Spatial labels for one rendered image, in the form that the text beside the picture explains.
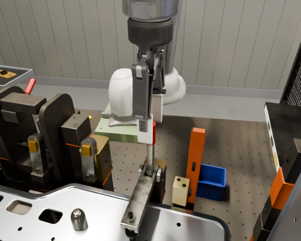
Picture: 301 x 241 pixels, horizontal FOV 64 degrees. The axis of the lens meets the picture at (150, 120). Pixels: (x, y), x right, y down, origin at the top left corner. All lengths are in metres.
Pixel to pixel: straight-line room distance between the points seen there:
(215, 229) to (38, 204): 0.42
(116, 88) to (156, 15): 0.83
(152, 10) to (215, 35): 2.62
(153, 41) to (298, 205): 0.33
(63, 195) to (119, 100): 0.65
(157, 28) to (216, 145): 0.96
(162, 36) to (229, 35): 2.62
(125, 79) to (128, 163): 0.40
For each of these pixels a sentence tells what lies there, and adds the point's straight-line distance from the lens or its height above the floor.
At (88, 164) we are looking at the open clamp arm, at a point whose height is 1.04.
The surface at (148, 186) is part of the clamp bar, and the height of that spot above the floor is 1.07.
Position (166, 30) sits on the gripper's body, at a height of 1.40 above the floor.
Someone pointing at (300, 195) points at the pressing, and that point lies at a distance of 0.44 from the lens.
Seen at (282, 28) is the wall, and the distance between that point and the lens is 3.12.
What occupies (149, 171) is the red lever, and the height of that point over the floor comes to 1.07.
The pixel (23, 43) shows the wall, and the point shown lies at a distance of 3.63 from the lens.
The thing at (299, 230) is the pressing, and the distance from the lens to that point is 0.43.
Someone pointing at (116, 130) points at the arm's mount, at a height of 0.75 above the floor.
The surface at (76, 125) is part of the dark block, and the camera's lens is 0.68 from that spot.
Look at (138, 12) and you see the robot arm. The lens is 0.38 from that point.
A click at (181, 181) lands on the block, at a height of 1.06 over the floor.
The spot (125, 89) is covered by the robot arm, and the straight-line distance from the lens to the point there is 1.17.
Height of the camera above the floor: 1.50
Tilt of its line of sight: 34 degrees down
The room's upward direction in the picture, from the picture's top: straight up
